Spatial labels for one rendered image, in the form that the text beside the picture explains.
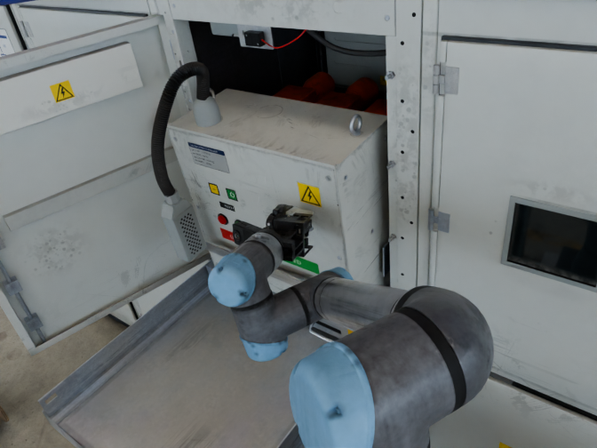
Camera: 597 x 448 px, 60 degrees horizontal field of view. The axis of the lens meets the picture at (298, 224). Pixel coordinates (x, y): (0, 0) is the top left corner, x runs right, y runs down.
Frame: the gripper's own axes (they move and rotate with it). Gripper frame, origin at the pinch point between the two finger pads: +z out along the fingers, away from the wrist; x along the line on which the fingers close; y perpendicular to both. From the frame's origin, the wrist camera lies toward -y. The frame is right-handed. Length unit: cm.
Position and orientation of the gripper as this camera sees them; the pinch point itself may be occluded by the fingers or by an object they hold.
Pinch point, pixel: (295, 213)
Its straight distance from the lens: 112.9
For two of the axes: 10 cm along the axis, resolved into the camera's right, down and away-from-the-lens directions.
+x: -0.3, -9.3, -3.6
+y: 9.3, 1.1, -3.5
